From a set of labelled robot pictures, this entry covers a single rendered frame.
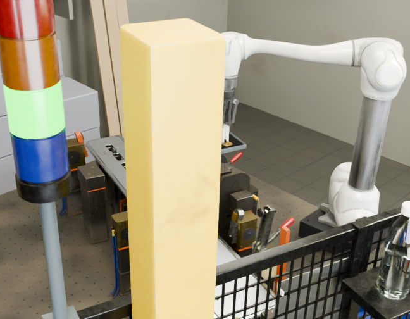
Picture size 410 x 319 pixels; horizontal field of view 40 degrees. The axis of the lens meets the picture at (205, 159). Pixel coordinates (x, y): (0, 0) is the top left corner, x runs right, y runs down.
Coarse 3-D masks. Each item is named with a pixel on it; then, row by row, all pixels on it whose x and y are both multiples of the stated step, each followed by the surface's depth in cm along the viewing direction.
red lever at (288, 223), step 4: (288, 220) 187; (292, 220) 186; (284, 224) 186; (288, 224) 186; (280, 228) 186; (276, 232) 186; (272, 236) 186; (276, 236) 186; (268, 240) 186; (272, 240) 186; (260, 244) 186; (268, 244) 186
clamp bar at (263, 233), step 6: (258, 210) 179; (264, 210) 179; (270, 210) 178; (264, 216) 182; (270, 216) 179; (264, 222) 182; (270, 222) 180; (264, 228) 181; (270, 228) 181; (258, 234) 184; (264, 234) 181; (258, 240) 185; (264, 240) 182; (264, 246) 184
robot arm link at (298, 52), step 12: (240, 36) 227; (252, 48) 227; (264, 48) 226; (276, 48) 222; (288, 48) 219; (300, 48) 216; (312, 48) 213; (324, 48) 212; (336, 48) 210; (348, 48) 209; (312, 60) 214; (324, 60) 212; (336, 60) 211; (348, 60) 210
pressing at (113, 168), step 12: (96, 144) 266; (108, 144) 267; (120, 144) 267; (96, 156) 256; (108, 156) 256; (108, 168) 246; (120, 168) 246; (120, 180) 236; (228, 252) 194; (216, 264) 188; (252, 276) 183; (216, 288) 177; (228, 288) 177; (252, 288) 178; (264, 288) 178; (216, 300) 172; (228, 300) 172; (240, 300) 172; (252, 300) 173; (216, 312) 168; (228, 312) 168; (240, 312) 168; (252, 312) 168
